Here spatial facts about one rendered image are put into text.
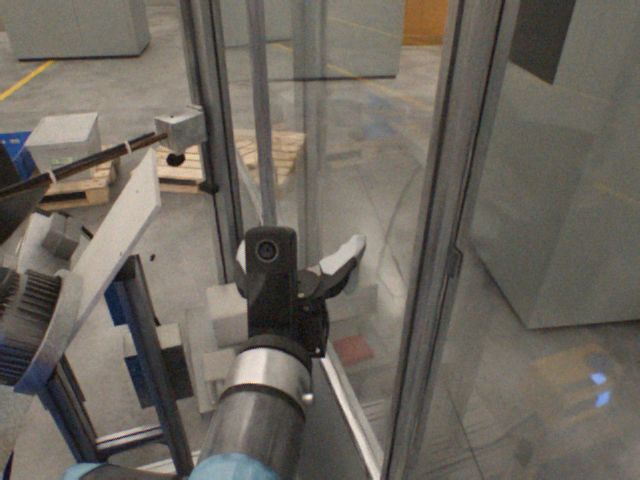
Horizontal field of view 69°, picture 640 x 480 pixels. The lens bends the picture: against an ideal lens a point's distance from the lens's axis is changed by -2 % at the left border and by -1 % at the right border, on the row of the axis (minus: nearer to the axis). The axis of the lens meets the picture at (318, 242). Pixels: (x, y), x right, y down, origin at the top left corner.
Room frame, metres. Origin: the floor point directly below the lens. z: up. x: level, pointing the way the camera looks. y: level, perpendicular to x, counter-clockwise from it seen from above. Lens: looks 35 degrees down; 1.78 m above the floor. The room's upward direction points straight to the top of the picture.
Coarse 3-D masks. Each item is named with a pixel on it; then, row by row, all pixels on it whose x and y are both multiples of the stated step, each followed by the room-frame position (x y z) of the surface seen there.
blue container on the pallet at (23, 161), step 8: (0, 136) 3.53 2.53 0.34; (8, 136) 3.55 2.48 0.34; (16, 136) 3.56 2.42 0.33; (24, 136) 3.57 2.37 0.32; (8, 144) 3.54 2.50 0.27; (16, 144) 3.56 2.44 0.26; (8, 152) 3.54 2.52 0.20; (16, 152) 3.55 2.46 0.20; (24, 152) 3.27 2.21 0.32; (16, 160) 3.08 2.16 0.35; (24, 160) 3.21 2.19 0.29; (32, 160) 3.37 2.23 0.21; (16, 168) 3.04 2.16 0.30; (24, 168) 3.17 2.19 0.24; (32, 168) 3.31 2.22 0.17; (24, 176) 3.12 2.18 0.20
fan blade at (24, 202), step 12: (24, 192) 0.65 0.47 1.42; (36, 192) 0.68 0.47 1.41; (0, 204) 0.61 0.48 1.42; (12, 204) 0.64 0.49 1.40; (24, 204) 0.67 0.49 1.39; (36, 204) 0.70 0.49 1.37; (0, 216) 0.64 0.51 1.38; (12, 216) 0.67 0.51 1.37; (24, 216) 0.69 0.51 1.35; (0, 228) 0.66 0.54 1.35; (12, 228) 0.69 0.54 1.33; (0, 240) 0.68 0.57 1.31
